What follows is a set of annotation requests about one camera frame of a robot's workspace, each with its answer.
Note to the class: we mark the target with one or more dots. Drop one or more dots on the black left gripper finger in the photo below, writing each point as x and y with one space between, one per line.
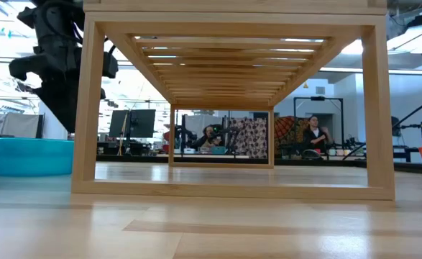
61 106

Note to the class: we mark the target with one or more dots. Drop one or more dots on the teal translucent plastic bowl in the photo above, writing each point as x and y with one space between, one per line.
27 158

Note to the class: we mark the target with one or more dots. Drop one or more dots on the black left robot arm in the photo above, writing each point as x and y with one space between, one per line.
56 25

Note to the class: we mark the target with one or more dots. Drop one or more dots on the slatted wooden shelf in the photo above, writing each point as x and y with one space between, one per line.
88 108

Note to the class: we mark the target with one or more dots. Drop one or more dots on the grey partition panel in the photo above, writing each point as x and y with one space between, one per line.
20 126

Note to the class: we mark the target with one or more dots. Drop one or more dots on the black computer monitor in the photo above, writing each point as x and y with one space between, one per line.
142 124

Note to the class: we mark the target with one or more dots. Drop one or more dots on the person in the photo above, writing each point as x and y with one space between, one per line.
315 138
207 136

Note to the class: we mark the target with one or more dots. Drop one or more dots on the small teal box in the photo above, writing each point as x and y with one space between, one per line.
218 150

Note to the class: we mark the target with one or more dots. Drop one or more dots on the dotted patterned cloth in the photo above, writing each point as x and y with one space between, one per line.
250 138

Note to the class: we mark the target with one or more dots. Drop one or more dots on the orange patterned cloth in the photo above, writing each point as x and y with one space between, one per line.
286 129

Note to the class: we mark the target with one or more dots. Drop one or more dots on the black stand with crossbar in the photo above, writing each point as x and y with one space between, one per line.
412 126

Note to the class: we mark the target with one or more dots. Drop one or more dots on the black tubular stand frame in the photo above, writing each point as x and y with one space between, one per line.
318 98

